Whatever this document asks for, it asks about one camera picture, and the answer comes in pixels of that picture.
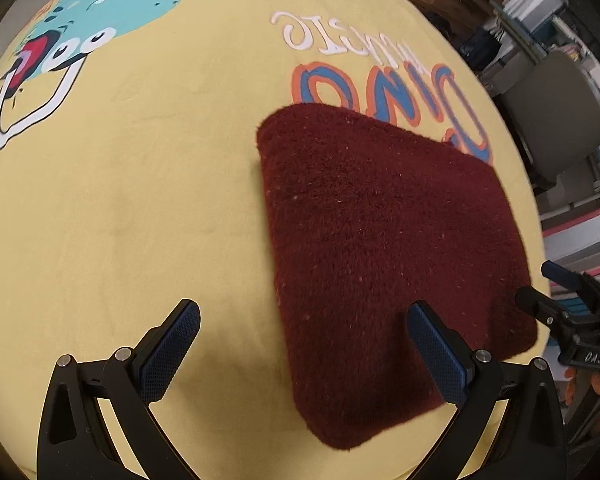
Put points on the yellow cartoon printed bed sheet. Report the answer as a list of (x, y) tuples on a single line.
[(140, 185)]

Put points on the grey chair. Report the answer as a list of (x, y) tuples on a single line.
[(555, 115)]

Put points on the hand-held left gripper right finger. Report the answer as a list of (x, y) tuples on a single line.
[(437, 350)]

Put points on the maroon knit sweater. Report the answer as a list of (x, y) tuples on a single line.
[(380, 220)]

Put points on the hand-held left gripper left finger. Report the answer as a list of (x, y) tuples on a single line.
[(167, 355)]

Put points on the pink and white rail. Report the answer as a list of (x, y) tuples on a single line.
[(580, 245)]

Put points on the dark bag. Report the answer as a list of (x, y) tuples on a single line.
[(482, 50)]

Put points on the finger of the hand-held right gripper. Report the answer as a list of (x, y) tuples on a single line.
[(562, 274), (537, 302)]

